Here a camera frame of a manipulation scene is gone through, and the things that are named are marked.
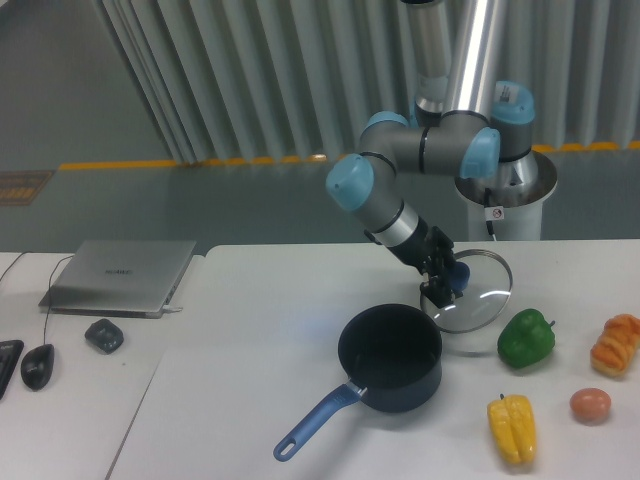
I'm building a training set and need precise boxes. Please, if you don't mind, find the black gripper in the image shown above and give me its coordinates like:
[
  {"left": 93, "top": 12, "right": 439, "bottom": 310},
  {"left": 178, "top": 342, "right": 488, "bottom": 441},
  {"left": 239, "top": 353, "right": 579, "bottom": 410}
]
[{"left": 388, "top": 218, "right": 456, "bottom": 308}]

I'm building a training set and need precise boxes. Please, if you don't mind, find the glass lid with blue knob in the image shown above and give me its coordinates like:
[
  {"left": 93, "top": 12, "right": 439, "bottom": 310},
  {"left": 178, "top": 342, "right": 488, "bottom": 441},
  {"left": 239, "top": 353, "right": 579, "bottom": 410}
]
[{"left": 420, "top": 248, "right": 513, "bottom": 334}]

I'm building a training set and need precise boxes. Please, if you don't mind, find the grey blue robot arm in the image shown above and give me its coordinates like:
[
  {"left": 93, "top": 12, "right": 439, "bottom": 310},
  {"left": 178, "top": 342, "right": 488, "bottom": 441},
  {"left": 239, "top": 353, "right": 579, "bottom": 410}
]
[{"left": 325, "top": 1, "right": 508, "bottom": 307}]

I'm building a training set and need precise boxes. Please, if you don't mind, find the dark blue saucepan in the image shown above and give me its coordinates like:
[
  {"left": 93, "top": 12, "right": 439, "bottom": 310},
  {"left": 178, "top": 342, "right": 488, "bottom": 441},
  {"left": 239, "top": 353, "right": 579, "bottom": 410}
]
[{"left": 273, "top": 304, "right": 442, "bottom": 462}]

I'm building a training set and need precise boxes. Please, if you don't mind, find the green bell pepper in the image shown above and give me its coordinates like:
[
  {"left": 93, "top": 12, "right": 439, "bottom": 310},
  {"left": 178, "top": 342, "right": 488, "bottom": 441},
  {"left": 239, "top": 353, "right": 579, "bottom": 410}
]
[{"left": 497, "top": 308, "right": 555, "bottom": 369}]

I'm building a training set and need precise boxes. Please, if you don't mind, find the yellow bell pepper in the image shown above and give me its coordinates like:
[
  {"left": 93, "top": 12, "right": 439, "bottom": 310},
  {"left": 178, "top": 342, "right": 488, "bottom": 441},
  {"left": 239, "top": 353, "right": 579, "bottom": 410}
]
[{"left": 486, "top": 394, "right": 537, "bottom": 465}]

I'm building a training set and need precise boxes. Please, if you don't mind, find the orange braided bread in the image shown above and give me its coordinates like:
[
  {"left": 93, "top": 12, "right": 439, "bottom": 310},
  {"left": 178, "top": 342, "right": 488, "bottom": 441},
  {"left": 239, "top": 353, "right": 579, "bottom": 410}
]
[{"left": 590, "top": 314, "right": 639, "bottom": 377}]

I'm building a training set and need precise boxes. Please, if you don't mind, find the pink round fruit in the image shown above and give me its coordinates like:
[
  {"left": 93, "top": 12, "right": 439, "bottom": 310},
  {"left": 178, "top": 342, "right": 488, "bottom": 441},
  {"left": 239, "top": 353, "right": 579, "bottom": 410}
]
[{"left": 569, "top": 388, "right": 612, "bottom": 422}]

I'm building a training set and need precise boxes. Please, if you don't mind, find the silver laptop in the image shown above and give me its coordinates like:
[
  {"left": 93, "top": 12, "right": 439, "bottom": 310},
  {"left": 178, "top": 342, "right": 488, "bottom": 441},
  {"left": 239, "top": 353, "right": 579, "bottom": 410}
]
[{"left": 39, "top": 240, "right": 196, "bottom": 319}]

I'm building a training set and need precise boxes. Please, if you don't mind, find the dark grey earbuds case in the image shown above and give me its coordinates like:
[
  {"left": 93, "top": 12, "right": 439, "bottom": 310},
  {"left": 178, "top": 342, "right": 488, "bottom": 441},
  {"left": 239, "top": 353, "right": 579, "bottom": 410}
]
[{"left": 84, "top": 318, "right": 124, "bottom": 354}]

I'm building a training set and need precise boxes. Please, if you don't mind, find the black computer mouse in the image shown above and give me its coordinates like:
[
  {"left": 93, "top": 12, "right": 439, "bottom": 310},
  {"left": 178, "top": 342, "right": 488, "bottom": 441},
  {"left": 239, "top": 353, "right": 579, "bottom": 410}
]
[{"left": 20, "top": 343, "right": 55, "bottom": 391}]

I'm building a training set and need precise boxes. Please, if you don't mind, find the black keyboard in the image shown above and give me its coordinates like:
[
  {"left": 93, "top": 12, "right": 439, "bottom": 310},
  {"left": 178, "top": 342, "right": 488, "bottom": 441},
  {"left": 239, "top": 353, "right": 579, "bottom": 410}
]
[{"left": 0, "top": 340, "right": 24, "bottom": 399}]

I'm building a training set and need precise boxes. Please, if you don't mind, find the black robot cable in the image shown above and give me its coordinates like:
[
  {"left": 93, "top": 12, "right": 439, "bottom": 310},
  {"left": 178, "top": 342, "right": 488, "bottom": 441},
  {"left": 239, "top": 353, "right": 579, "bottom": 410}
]
[{"left": 482, "top": 186, "right": 499, "bottom": 242}]

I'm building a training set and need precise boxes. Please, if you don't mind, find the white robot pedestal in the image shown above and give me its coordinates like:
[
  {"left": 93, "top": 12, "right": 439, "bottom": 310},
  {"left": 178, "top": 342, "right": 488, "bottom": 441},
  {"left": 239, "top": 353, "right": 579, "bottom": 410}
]
[{"left": 455, "top": 150, "right": 558, "bottom": 241}]

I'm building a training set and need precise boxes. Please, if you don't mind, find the black mouse cable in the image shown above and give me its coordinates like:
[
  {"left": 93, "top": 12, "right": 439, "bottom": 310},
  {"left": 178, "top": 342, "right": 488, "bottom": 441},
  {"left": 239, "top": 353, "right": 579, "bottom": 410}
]
[{"left": 41, "top": 255, "right": 75, "bottom": 346}]

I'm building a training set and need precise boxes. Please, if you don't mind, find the black thin cable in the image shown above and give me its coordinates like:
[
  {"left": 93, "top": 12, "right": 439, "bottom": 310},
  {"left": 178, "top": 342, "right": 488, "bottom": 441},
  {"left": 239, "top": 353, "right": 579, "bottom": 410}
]
[{"left": 0, "top": 250, "right": 32, "bottom": 282}]

